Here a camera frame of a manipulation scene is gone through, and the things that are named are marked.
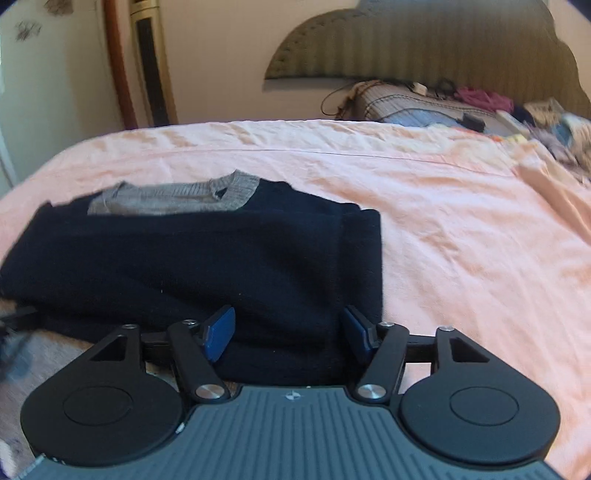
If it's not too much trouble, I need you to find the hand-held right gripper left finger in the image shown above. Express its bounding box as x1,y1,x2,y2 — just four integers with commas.
86,305,237,407

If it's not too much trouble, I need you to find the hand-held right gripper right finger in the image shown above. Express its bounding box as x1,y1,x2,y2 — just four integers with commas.
341,305,492,407

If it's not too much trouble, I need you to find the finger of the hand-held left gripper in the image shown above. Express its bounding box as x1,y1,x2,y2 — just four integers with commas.
0,307,38,330

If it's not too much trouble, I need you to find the grey sock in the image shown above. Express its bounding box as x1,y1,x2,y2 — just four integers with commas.
0,169,385,387

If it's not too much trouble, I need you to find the pile of mixed clothes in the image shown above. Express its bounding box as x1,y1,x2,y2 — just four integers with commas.
496,97,591,185

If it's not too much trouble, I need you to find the pink bed sheet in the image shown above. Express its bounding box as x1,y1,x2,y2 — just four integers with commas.
0,119,591,480

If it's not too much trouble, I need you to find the grey striped pillow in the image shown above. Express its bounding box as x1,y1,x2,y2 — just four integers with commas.
359,80,514,136

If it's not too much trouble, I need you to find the pink satin quilt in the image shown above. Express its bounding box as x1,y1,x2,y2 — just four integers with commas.
515,138,591,241

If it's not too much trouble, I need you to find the magenta cloth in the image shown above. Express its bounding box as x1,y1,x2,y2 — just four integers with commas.
455,87,515,114

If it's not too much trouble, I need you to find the beige standing air conditioner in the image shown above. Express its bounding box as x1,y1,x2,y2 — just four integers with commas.
129,0,179,128

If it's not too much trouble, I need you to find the olive padded headboard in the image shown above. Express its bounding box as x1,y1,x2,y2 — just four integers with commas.
264,0,590,100

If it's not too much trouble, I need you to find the black cable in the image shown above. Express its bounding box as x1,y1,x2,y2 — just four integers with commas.
320,79,370,120

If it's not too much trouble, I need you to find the brown wooden door frame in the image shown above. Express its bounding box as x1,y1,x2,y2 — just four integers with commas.
102,0,140,130

